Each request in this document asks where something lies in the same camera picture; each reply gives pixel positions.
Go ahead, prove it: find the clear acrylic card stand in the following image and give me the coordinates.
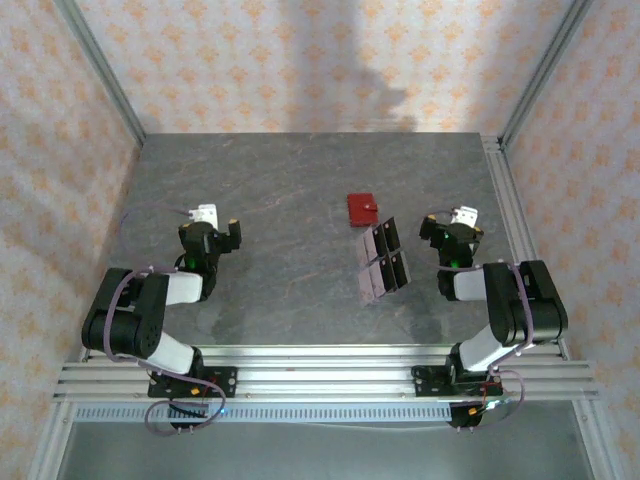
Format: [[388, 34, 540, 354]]
[[355, 214, 415, 306]]

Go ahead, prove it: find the white VIP credit card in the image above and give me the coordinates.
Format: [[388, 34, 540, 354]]
[[356, 263, 382, 305], [359, 227, 377, 267]]

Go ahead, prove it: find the red card holder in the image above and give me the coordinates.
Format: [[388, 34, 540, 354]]
[[347, 192, 380, 230]]

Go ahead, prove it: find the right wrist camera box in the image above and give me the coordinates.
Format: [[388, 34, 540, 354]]
[[451, 205, 479, 227]]

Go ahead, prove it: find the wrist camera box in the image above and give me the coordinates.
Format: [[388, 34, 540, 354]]
[[451, 205, 479, 227], [188, 203, 220, 226]]

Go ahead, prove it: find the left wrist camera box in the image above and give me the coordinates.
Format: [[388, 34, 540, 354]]
[[188, 203, 220, 226]]

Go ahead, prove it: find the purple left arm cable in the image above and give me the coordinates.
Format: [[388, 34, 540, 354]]
[[102, 205, 227, 437]]

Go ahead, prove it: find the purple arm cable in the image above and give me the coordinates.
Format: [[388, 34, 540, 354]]
[[102, 205, 227, 437], [429, 208, 533, 432]]

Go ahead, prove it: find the aluminium side rail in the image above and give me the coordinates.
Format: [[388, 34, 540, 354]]
[[480, 132, 571, 361]]

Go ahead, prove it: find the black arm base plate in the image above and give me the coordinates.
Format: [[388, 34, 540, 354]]
[[147, 366, 238, 400], [411, 364, 501, 399]]

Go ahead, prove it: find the slim aluminium table-edge rail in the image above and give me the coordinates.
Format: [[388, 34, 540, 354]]
[[79, 343, 571, 363]]

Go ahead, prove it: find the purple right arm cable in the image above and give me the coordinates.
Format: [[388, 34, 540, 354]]
[[429, 208, 533, 432]]

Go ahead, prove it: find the arm control board with wires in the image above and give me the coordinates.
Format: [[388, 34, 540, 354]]
[[447, 397, 516, 431]]

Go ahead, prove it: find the wide aluminium base rail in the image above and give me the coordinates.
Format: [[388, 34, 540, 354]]
[[52, 360, 601, 403]]

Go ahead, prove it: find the aluminium corner post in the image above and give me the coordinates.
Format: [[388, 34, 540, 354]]
[[498, 0, 596, 146], [53, 0, 147, 147]]

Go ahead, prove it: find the slotted grey cable duct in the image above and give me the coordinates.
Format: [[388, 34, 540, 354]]
[[73, 404, 454, 425]]

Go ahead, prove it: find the aluminium frame leg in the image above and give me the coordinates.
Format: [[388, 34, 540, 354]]
[[572, 399, 616, 480], [27, 399, 76, 480]]

